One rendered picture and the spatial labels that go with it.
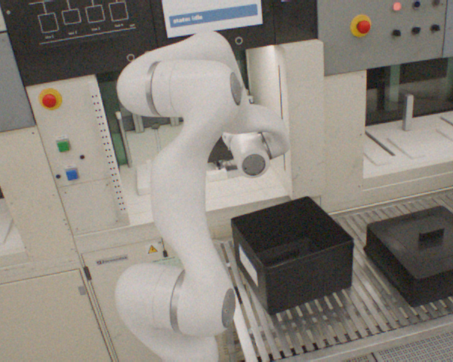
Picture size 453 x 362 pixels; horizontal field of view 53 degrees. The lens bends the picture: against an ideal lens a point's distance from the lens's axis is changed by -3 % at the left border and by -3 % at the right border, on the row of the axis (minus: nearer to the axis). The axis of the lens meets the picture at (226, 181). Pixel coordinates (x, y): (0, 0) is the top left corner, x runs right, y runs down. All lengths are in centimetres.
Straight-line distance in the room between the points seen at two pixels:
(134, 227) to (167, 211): 82
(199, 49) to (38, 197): 87
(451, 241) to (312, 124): 55
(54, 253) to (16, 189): 27
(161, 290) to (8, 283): 102
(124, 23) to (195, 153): 67
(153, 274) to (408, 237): 85
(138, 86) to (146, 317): 41
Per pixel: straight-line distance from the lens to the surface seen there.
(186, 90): 77
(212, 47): 91
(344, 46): 152
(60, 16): 138
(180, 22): 138
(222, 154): 176
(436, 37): 168
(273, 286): 128
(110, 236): 164
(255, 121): 110
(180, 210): 80
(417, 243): 146
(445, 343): 237
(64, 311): 185
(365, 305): 139
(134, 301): 87
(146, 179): 182
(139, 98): 82
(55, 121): 147
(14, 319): 190
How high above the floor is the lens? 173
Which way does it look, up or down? 29 degrees down
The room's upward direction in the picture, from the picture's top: 7 degrees counter-clockwise
